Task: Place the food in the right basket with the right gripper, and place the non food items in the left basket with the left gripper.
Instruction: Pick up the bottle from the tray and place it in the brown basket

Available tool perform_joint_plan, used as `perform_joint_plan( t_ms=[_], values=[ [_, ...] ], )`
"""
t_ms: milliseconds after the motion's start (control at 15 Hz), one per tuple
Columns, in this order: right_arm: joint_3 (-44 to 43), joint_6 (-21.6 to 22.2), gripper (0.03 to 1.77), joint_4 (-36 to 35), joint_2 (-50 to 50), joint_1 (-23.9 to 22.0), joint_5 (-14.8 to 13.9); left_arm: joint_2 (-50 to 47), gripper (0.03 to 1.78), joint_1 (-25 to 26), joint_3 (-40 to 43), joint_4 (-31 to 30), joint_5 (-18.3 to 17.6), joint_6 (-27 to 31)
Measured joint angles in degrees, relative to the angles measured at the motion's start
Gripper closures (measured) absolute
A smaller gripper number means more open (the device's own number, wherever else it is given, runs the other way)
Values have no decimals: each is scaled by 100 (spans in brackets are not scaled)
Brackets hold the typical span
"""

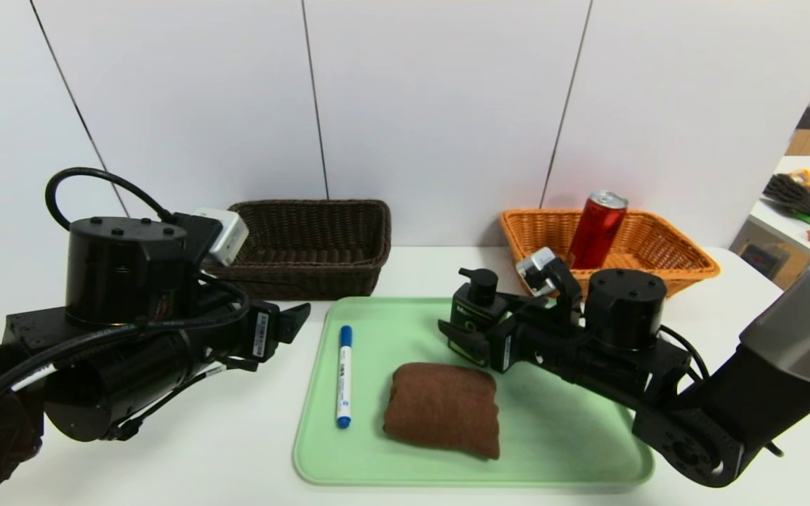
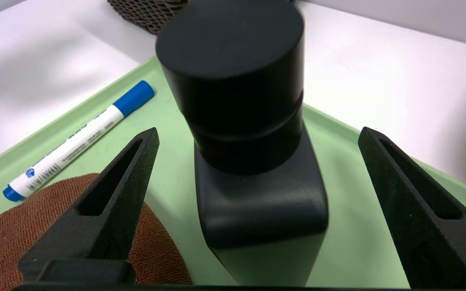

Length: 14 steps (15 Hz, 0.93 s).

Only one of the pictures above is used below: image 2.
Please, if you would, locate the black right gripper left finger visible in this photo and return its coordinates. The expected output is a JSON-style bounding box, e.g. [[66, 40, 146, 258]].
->
[[18, 127, 160, 284]]

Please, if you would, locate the brown towel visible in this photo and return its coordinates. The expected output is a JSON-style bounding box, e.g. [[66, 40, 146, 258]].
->
[[0, 173, 193, 285]]

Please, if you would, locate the blue and white marker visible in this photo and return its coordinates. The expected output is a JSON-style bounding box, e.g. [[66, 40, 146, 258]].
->
[[2, 80, 155, 202]]

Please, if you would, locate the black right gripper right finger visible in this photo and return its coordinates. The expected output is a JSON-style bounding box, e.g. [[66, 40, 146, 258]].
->
[[358, 127, 466, 288]]

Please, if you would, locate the dark green pump bottle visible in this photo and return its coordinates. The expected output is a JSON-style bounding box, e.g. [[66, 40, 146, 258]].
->
[[155, 0, 330, 287]]

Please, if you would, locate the dark brown wicker basket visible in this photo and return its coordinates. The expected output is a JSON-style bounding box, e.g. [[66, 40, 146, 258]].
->
[[108, 0, 189, 36]]

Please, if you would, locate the light green plastic tray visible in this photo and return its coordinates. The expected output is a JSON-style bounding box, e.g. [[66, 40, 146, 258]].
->
[[0, 57, 466, 288]]

